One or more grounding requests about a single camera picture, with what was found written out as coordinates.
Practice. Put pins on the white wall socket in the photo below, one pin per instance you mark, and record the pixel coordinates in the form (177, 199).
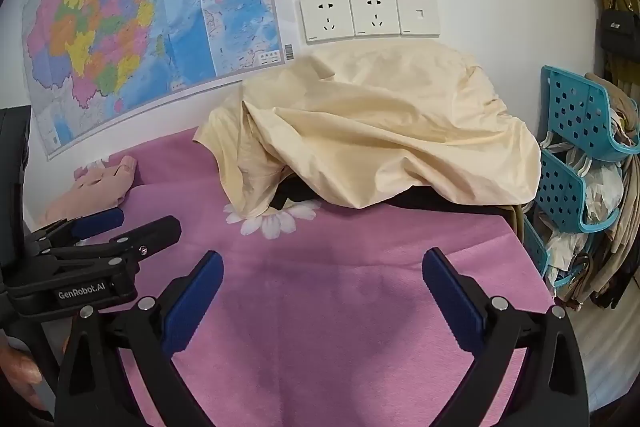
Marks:
(326, 18)
(374, 13)

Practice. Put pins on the pink flower-print bed sheet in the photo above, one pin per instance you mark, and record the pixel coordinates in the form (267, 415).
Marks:
(325, 282)

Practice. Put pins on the colourful wall map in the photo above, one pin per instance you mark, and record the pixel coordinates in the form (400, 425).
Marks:
(125, 7)

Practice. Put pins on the cream cloth garment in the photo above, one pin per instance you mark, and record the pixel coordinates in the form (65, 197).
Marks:
(375, 132)

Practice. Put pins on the teal plastic basket rack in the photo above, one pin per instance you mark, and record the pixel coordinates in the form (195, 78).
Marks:
(565, 107)

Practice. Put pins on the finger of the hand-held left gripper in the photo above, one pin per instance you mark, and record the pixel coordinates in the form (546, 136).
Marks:
(100, 219)
(145, 237)

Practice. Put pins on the peach pink garment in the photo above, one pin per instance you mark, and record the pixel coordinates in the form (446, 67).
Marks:
(100, 187)

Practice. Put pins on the black garment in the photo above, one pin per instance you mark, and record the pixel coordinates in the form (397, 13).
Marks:
(450, 201)

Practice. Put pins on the black handbag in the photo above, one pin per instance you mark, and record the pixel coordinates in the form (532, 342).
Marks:
(619, 29)

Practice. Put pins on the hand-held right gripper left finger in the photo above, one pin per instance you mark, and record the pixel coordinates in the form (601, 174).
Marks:
(195, 302)

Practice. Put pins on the person's left hand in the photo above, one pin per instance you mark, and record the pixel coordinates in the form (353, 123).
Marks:
(15, 369)

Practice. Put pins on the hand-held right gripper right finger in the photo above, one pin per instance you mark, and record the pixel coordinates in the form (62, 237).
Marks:
(450, 297)

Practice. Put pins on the white plastic bags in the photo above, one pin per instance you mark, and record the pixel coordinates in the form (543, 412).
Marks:
(602, 189)

